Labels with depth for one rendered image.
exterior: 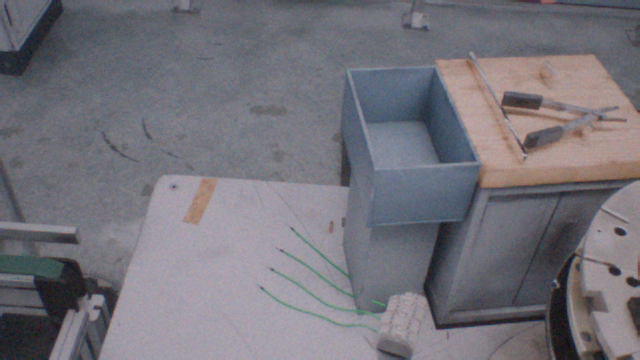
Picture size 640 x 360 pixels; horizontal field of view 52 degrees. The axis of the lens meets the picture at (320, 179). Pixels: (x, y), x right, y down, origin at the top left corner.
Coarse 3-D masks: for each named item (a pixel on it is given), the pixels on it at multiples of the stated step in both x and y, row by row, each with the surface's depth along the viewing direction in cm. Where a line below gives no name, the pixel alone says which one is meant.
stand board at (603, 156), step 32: (448, 64) 76; (480, 64) 76; (512, 64) 77; (576, 64) 77; (480, 96) 72; (544, 96) 73; (576, 96) 73; (608, 96) 73; (480, 128) 68; (608, 128) 69; (512, 160) 65; (544, 160) 65; (576, 160) 65; (608, 160) 65
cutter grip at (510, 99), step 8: (504, 96) 68; (512, 96) 67; (520, 96) 67; (528, 96) 67; (536, 96) 67; (504, 104) 68; (512, 104) 68; (520, 104) 68; (528, 104) 68; (536, 104) 68
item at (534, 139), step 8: (544, 128) 64; (552, 128) 64; (560, 128) 64; (528, 136) 63; (536, 136) 63; (544, 136) 63; (552, 136) 64; (560, 136) 64; (528, 144) 63; (536, 144) 64; (544, 144) 64
